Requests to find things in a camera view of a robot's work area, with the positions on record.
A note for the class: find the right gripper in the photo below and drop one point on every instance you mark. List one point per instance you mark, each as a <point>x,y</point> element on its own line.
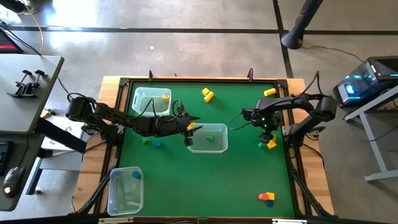
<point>264,123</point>

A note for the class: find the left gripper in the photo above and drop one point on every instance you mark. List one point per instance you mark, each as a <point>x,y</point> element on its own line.
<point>171,126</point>

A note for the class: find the green cylinder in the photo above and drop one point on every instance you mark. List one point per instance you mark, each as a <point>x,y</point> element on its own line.
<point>261,145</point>

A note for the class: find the yellow cylinder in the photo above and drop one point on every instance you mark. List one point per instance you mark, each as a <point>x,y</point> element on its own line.
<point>209,97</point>
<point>270,92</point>

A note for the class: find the small green cube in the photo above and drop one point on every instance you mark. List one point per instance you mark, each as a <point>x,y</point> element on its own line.
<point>146,140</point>

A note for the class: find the small yellow cube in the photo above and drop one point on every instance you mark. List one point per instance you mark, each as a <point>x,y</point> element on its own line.
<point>165,98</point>
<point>271,196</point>

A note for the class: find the orange cylinder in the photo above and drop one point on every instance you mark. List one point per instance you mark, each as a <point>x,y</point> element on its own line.
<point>263,196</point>

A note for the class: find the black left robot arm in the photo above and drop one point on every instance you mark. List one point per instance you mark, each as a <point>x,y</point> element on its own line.
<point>109,115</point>

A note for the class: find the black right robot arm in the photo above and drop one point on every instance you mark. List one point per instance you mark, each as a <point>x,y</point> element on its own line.
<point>325,109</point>

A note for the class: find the metal mounting plate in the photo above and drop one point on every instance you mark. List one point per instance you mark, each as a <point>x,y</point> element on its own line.
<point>286,130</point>

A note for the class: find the clear plastic bin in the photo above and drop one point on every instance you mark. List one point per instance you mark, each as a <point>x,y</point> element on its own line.
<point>199,146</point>
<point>124,199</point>
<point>140,102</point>

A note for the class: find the metal table clamp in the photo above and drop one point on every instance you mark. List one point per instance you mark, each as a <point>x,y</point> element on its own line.
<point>250,76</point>
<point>150,76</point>

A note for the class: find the green table mat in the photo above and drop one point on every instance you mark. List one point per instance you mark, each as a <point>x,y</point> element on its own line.
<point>174,186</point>

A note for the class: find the blue cylinder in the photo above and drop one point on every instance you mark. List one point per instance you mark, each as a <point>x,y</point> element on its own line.
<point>136,175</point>

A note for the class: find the grey metal desk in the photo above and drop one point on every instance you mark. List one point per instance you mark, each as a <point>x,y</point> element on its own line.
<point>373,147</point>

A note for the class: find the computer with RGB lights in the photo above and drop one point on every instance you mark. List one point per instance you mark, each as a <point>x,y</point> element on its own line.
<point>363,84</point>

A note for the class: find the black floor stand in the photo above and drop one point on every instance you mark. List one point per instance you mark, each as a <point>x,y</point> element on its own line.
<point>298,28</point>

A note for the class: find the black desk beam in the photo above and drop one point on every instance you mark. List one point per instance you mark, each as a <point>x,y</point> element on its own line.
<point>59,134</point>

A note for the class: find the small yellow object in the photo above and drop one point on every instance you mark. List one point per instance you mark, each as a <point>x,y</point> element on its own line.
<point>45,114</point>

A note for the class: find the grey desk top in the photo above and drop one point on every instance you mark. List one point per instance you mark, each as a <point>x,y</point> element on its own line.
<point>31,109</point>

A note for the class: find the black C-clamp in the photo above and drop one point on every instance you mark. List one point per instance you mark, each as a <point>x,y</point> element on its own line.
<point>18,91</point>
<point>30,92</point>

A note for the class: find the dark grey desk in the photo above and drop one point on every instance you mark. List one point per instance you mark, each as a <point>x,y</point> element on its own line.
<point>25,146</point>

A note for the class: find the black computer mouse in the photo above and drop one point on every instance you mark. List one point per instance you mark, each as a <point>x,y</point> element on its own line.
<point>12,180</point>

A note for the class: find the black keyboard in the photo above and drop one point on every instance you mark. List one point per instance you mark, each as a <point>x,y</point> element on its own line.
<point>4,155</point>

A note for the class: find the black monitor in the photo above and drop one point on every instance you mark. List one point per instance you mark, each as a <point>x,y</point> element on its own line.
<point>7,43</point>

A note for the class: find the black table frame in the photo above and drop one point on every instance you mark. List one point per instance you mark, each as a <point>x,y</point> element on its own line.
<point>217,80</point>

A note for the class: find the black frame strut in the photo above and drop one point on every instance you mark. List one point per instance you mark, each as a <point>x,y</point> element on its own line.
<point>99,191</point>
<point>306,192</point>

